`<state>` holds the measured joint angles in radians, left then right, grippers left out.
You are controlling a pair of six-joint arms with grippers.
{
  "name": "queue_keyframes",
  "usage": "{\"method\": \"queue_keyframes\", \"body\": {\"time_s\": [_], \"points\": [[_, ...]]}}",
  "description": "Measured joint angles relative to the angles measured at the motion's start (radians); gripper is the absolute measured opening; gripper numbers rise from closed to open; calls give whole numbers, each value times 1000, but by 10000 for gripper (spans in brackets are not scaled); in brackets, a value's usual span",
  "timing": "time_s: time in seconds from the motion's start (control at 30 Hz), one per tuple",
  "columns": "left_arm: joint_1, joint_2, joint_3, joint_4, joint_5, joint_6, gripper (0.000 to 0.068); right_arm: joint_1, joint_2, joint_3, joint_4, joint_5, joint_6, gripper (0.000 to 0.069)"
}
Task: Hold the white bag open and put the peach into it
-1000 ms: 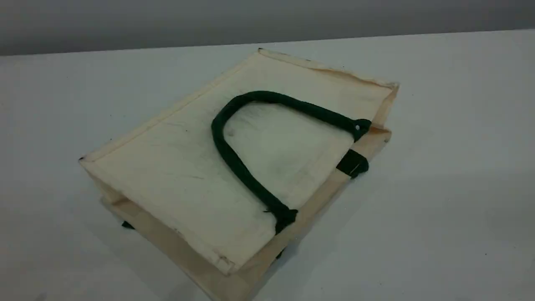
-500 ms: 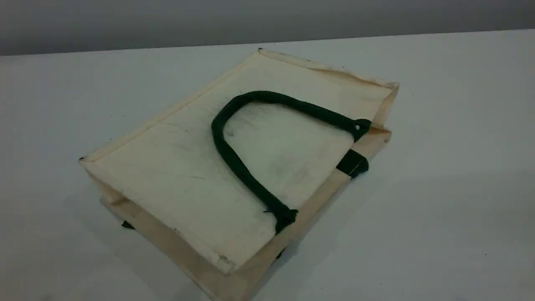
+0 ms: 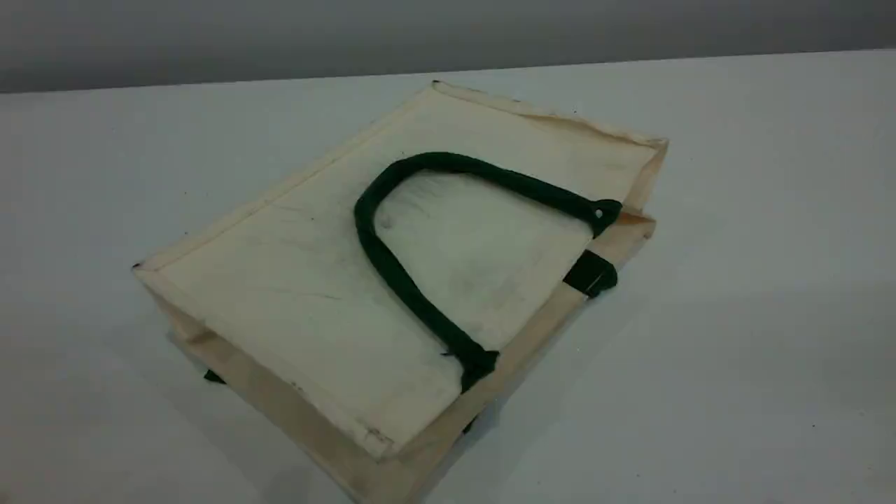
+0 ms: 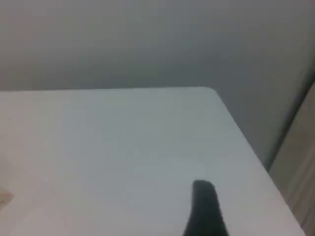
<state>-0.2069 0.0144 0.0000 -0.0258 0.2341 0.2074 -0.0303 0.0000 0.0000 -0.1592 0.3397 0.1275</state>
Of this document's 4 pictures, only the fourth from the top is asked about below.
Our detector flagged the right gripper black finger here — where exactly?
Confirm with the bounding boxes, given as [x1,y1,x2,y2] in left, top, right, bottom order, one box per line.
[182,180,231,236]

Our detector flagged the white canvas handbag green handles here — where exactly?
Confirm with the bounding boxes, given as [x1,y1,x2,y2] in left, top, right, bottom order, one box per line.
[0,185,15,212]

